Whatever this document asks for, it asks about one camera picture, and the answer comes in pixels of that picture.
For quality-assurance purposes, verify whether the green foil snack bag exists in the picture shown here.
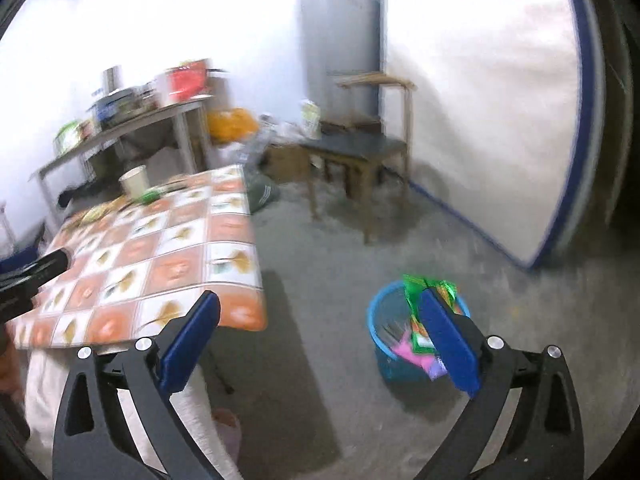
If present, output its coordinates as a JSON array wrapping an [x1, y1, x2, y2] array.
[[401, 273, 459, 356]]

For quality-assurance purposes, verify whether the pink purple snack bag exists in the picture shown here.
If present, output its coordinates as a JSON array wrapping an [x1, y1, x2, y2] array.
[[392, 330, 447, 380]]

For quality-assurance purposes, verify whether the blue trash bin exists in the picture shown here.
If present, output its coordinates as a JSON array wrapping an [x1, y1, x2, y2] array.
[[367, 274, 471, 382]]

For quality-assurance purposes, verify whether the patterned tablecloth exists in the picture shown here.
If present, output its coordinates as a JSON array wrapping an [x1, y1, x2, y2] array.
[[9, 165, 267, 350]]

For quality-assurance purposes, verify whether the white paper cup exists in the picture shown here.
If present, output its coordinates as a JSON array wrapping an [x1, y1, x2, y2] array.
[[119, 165, 150, 200]]

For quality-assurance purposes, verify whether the green packet on side table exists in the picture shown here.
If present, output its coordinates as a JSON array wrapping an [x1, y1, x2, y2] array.
[[53, 122, 82, 156]]

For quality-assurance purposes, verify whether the small green wrapper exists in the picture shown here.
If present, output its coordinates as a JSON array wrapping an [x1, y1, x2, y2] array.
[[137, 186, 166, 205]]

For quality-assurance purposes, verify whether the metal utensil holder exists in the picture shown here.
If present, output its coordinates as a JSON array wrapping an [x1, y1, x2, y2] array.
[[103, 66, 120, 94]]

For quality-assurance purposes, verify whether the grey side table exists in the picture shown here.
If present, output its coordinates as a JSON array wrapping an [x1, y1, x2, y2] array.
[[29, 96, 214, 231]]

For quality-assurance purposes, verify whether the orange plastic bag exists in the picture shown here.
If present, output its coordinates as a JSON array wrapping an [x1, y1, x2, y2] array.
[[207, 107, 259, 144]]

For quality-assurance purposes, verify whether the red plastic bag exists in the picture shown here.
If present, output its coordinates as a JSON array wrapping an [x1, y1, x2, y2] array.
[[156, 60, 208, 106]]

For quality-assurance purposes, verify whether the wooden chair near fridge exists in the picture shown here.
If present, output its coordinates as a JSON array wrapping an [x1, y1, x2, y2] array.
[[300, 72, 416, 245]]

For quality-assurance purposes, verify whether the white mattress with blue edge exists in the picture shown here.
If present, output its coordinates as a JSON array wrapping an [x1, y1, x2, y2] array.
[[387, 0, 604, 268]]

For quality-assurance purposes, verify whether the grey refrigerator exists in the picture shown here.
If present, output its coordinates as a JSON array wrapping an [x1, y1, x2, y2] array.
[[298, 0, 385, 126]]

